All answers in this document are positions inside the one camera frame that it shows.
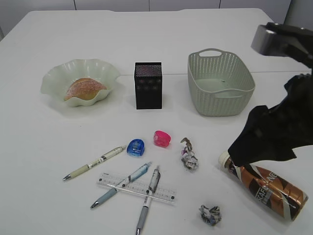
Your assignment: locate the light blue ballpoint pen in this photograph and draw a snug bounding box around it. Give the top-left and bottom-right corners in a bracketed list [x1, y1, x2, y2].
[90, 162, 152, 209]

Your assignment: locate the clear plastic ruler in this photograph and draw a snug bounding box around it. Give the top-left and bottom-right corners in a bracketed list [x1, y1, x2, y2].
[97, 173, 177, 203]

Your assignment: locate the grey patterned ballpoint pen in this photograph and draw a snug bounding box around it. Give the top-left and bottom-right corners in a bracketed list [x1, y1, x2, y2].
[135, 166, 160, 235]

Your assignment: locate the brown Nescafe coffee bottle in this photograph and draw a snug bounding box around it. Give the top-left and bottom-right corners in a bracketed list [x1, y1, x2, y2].
[218, 151, 309, 221]

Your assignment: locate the cream white ballpoint pen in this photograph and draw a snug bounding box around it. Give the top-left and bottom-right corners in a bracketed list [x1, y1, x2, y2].
[63, 145, 127, 181]

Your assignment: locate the small paper ball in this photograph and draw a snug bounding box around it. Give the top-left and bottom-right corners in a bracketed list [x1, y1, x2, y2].
[199, 205, 222, 226]

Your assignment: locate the golden bread loaf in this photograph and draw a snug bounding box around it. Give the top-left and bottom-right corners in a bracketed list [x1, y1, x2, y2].
[64, 78, 107, 101]

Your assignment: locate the blue pencil sharpener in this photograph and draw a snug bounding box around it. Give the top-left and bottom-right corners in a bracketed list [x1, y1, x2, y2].
[127, 139, 145, 157]

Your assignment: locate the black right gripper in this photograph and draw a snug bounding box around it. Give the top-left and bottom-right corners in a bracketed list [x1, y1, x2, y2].
[227, 26, 313, 169]

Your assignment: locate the pale green wavy glass bowl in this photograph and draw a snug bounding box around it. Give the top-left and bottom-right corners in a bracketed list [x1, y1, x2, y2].
[41, 59, 120, 107]

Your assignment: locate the paper with brown strip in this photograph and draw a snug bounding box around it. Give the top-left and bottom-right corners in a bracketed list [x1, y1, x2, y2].
[180, 137, 199, 171]

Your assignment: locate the black mesh pen holder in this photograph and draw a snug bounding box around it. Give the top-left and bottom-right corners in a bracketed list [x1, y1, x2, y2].
[134, 62, 162, 110]

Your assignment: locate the pink pencil sharpener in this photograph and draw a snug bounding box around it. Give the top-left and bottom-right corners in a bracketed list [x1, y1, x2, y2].
[154, 130, 171, 147]

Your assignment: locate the pale green woven plastic basket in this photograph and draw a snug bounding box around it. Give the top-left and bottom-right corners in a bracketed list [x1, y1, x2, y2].
[187, 48, 255, 117]

